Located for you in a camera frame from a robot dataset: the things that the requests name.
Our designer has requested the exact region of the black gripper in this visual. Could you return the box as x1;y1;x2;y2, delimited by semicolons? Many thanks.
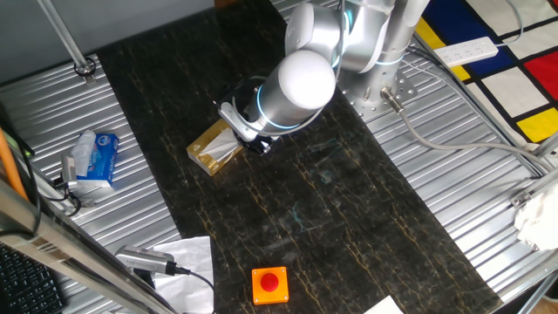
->
248;133;281;157

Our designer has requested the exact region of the white napkin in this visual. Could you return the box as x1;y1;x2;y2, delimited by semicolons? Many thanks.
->
198;126;241;163

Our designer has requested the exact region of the gold tissue pack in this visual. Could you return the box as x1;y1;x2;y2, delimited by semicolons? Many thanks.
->
186;119;244;177

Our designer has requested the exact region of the dark marble pattern mat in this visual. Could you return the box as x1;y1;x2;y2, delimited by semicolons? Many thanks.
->
94;0;505;314

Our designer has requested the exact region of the flat white paper sheet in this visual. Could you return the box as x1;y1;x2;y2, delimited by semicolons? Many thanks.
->
150;235;215;314

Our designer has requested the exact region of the orange emergency stop button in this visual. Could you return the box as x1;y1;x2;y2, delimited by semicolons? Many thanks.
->
251;265;290;306

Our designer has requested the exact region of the blue tissue pack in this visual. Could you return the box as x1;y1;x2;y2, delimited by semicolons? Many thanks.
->
76;133;120;189

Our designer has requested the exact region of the white tissue in blue pack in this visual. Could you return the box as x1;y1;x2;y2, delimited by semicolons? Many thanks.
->
69;129;97;178

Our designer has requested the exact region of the small white paper sheet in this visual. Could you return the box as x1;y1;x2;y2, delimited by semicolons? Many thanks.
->
364;295;405;314

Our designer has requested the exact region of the white power strip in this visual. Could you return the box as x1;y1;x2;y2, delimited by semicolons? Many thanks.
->
433;36;500;69

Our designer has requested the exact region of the colourful squares floor mat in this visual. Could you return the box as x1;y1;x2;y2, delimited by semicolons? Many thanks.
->
412;0;558;145

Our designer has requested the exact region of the orange pole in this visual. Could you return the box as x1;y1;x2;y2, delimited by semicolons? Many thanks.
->
0;128;30;201

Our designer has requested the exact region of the black keyboard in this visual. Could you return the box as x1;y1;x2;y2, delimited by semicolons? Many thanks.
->
0;242;69;314

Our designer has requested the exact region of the crumpled white cloth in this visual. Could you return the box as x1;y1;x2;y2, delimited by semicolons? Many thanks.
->
513;182;558;252

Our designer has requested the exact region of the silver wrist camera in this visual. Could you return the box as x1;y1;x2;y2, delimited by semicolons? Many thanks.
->
217;100;265;143

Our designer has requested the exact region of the black coiled wrist cable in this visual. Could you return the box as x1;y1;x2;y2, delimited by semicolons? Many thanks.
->
215;74;267;114

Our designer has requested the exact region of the grey cable with metal connector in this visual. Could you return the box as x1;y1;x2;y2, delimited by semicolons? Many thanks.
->
379;85;555;174

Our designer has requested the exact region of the black camera cable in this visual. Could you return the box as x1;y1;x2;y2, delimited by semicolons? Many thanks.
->
167;261;215;314

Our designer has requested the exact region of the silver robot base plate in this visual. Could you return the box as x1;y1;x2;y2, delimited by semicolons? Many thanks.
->
339;69;419;121

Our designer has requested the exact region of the silver camera mount arm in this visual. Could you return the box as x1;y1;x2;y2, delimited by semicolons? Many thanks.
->
30;165;96;209

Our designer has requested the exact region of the small silver camera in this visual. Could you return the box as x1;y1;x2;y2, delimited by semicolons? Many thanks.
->
60;154;79;191

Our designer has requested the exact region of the aluminium frame beam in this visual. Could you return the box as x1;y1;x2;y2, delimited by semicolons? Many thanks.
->
0;178;178;314

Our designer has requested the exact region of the silver camera stand pole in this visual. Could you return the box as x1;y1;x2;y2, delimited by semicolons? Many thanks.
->
37;0;98;85

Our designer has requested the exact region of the aluminium frame rail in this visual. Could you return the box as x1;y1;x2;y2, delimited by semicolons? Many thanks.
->
532;130;558;159
509;165;558;209

